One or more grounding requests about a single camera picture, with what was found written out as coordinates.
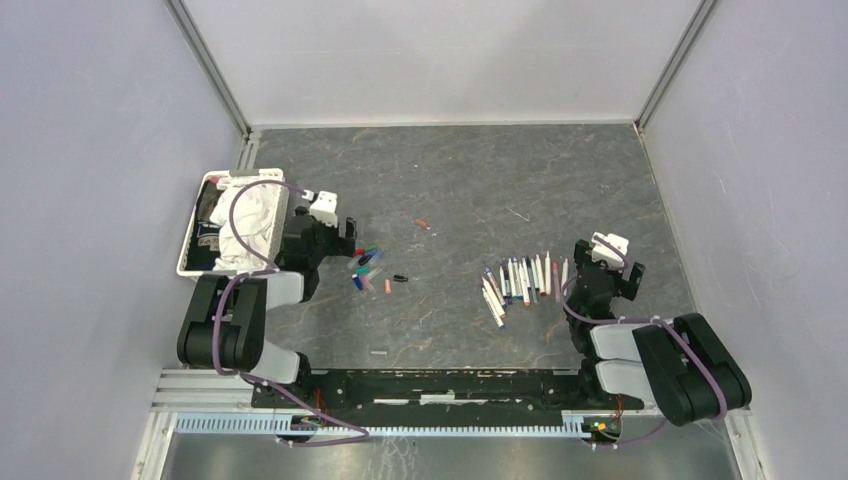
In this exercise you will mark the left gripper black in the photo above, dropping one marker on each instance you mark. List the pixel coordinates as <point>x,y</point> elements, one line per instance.
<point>339,243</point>

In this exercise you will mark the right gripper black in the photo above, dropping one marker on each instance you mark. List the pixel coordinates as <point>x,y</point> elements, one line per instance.
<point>626,288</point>

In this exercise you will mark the black cap white marker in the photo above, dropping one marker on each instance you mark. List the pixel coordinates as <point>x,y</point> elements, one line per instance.
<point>539,275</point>

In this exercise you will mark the orange cap white marker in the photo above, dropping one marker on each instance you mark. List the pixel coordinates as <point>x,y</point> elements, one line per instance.
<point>526,295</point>

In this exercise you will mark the brown cap white marker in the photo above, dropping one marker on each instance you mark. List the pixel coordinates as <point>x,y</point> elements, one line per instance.
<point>492,299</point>

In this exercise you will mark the red cap pink marker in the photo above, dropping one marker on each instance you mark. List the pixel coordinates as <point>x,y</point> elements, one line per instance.
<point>555,282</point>

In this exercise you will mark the black gel pen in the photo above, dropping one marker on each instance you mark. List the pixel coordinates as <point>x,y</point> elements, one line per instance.
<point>513,280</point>

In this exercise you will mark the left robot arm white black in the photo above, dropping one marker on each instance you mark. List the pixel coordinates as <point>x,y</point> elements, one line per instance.
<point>225,323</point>

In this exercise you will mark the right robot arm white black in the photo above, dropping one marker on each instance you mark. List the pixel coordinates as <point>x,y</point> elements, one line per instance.
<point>678,365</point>

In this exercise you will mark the white crumpled cloth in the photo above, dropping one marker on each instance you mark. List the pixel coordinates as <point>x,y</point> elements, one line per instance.
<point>253,219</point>

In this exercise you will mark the white plastic basket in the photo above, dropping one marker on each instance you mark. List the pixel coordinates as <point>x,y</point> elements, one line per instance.
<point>200,246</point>

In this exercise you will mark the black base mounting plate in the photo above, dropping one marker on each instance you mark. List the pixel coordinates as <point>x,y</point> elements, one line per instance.
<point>447,398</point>

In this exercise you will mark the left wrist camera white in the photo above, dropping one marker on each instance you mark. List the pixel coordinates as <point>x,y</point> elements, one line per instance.
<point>323,208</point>

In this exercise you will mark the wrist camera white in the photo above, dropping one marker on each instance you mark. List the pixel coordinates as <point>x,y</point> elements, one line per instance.
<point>609,248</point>
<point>323,208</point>

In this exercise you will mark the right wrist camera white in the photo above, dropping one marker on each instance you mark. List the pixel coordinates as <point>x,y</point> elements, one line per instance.
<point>609,248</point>

